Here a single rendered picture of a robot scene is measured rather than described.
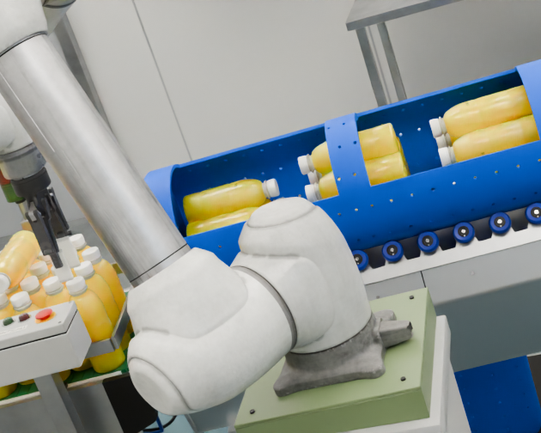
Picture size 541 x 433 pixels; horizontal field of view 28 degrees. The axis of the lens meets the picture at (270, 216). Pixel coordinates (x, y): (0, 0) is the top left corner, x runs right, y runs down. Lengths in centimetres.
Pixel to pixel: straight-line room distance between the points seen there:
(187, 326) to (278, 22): 422
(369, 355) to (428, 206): 57
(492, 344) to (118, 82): 388
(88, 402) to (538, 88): 113
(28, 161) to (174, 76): 372
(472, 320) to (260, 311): 86
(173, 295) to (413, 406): 39
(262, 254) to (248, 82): 419
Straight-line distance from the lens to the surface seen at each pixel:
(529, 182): 218
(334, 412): 164
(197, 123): 589
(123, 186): 153
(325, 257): 160
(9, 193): 278
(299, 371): 169
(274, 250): 158
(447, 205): 218
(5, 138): 212
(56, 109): 154
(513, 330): 236
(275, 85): 573
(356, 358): 167
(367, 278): 225
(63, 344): 214
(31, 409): 238
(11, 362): 219
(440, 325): 185
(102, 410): 234
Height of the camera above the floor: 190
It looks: 21 degrees down
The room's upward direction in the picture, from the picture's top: 19 degrees counter-clockwise
